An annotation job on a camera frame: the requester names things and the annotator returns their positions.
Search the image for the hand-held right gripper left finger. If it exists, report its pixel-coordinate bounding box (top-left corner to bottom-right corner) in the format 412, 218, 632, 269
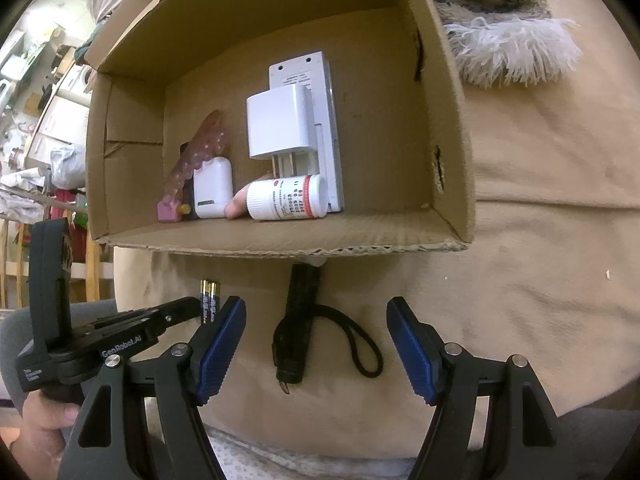
57, 296, 247, 480

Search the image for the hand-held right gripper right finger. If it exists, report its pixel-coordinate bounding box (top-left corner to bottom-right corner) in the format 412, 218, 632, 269
386, 296, 563, 480

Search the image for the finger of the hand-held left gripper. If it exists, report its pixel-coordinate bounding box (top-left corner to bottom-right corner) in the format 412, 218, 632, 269
145, 296, 203, 341

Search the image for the black flashlight with strap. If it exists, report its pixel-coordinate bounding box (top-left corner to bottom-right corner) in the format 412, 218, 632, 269
270, 262, 385, 395

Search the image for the pink mushroom toy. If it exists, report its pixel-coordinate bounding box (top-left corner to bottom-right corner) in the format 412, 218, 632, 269
223, 172, 273, 221

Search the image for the white earbuds case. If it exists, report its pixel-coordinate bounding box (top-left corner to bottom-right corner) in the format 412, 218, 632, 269
193, 156, 235, 220

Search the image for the white pill bottle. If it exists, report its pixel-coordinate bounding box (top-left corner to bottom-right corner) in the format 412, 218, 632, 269
245, 174, 330, 222

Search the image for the pink bumpy massage comb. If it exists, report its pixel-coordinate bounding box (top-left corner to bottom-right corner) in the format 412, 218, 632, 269
156, 108, 232, 224

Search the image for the white charger plug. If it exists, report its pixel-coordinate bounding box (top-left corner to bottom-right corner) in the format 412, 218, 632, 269
246, 83, 321, 181

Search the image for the cardboard box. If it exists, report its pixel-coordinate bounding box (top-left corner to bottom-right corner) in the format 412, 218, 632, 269
82, 0, 476, 261

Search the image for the white power adapter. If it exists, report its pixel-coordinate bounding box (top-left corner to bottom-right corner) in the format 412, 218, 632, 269
268, 51, 346, 213

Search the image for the person's left hand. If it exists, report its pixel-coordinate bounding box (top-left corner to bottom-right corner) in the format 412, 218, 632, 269
17, 390, 82, 461

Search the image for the white quilted mat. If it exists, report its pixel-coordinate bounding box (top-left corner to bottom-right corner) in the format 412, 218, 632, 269
202, 427, 423, 480

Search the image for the beige blanket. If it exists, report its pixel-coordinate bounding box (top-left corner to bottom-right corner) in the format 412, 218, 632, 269
112, 0, 640, 461

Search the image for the furry grey white cloth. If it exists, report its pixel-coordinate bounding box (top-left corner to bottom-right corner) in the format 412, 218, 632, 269
417, 0, 583, 90

